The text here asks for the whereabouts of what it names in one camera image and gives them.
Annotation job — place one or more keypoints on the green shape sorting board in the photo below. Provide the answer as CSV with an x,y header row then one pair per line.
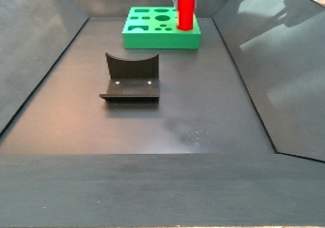
x,y
150,28

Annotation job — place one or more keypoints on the red hexagon prism block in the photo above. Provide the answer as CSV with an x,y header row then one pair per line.
x,y
185,9

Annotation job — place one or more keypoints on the black curved holder stand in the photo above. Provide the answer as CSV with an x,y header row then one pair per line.
x,y
134,79

